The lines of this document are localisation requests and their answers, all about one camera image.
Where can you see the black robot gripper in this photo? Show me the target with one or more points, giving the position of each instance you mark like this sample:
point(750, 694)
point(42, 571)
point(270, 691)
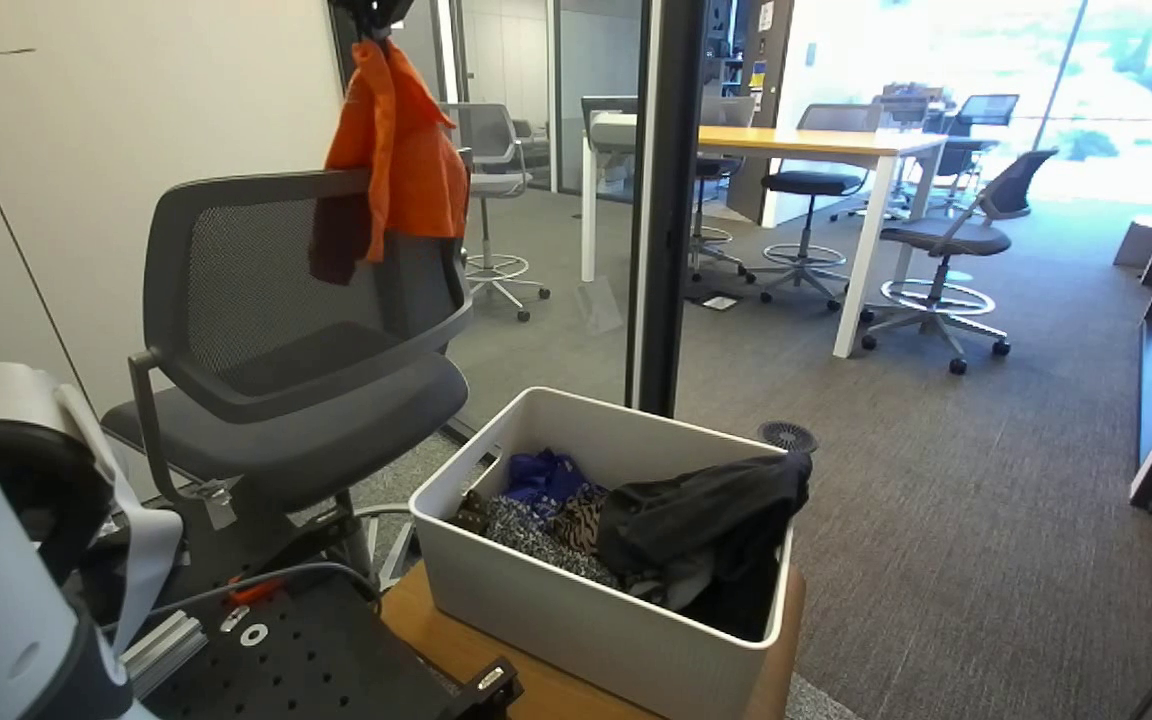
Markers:
point(372, 16)

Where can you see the orange cloth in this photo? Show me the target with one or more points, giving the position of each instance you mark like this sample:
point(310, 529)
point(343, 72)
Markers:
point(403, 136)

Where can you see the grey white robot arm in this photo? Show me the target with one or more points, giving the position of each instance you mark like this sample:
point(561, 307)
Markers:
point(53, 652)

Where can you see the grey chair in background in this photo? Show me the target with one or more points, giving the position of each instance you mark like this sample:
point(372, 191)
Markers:
point(490, 145)

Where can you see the grey mesh office chair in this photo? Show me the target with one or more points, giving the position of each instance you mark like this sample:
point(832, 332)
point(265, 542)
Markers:
point(270, 372)

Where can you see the blue cloth in bin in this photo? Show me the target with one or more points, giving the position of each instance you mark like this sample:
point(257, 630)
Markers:
point(547, 482)

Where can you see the patterned dark cloth in bin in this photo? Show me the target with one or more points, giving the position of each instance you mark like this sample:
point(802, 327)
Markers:
point(557, 533)

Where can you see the grey stool chair right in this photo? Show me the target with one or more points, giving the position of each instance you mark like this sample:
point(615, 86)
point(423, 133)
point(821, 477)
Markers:
point(943, 307)

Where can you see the wooden box under bin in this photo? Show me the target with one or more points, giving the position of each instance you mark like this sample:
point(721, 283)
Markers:
point(549, 694)

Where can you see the white table with wood top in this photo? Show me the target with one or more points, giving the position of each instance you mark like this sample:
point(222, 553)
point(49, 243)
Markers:
point(883, 152)

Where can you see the black stool under table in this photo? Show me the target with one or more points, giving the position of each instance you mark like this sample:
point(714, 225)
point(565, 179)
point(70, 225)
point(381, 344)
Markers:
point(811, 265)

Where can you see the round floor outlet cover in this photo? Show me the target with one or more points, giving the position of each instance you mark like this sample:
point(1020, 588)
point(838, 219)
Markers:
point(788, 432)

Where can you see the black garment in bin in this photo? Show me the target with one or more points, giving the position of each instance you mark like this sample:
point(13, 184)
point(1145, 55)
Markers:
point(706, 542)

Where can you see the white plastic bin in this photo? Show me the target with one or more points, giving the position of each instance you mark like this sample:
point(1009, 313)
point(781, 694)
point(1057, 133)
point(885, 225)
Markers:
point(601, 633)

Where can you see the black glass door frame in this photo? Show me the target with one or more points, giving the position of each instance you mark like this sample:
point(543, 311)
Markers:
point(666, 152)

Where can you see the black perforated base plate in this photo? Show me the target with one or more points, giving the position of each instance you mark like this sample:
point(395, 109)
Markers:
point(321, 652)

